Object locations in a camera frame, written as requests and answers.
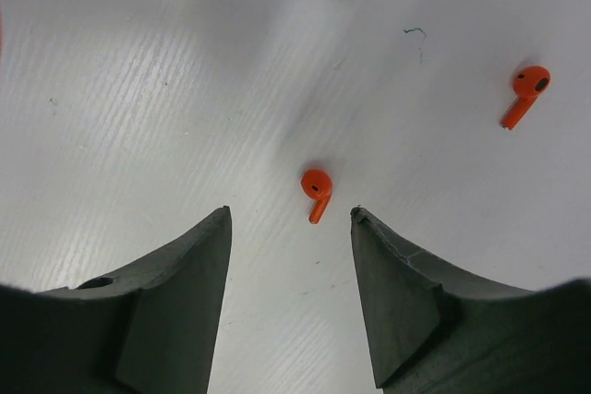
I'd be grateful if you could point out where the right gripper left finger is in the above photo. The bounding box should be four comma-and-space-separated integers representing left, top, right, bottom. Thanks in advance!
1, 207, 232, 393

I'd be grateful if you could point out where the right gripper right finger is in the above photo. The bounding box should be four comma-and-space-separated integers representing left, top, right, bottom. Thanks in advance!
351, 208, 590, 393

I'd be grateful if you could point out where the orange earbud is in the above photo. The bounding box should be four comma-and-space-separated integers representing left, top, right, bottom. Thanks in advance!
501, 66, 551, 131
301, 169, 333, 224

